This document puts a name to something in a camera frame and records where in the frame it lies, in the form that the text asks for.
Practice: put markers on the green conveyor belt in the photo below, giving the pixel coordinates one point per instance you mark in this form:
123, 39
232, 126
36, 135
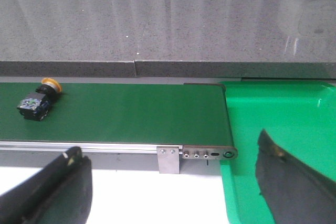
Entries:
180, 114

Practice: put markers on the yellow push button switch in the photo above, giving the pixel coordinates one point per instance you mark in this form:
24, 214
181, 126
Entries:
36, 105

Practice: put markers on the conveyor end roller plate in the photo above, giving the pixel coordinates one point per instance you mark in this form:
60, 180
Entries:
203, 152

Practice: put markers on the steel conveyor support bracket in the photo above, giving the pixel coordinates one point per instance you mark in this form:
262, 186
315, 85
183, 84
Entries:
168, 159

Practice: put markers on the aluminium conveyor side rail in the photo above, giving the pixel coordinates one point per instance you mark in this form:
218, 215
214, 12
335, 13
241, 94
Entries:
86, 147

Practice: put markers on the bright green plastic tray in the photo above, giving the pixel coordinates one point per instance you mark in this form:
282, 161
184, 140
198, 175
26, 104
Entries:
298, 115

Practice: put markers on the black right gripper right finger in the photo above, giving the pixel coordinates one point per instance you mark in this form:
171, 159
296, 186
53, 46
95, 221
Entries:
294, 192

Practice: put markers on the dark grey stone counter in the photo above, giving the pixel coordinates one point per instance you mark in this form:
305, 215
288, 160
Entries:
292, 39

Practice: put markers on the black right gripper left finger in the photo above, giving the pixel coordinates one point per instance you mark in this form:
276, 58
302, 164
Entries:
59, 193

